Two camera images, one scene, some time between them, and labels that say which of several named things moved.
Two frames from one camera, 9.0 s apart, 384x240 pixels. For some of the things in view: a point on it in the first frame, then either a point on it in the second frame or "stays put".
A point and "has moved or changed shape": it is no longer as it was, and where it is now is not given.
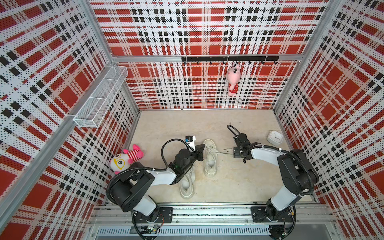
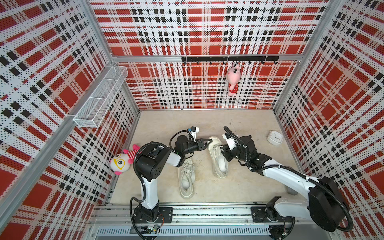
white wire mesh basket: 92,113 stays put
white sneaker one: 210,161 has moved or changed shape
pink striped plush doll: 120,162 stays put
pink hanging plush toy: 233,77 stays put
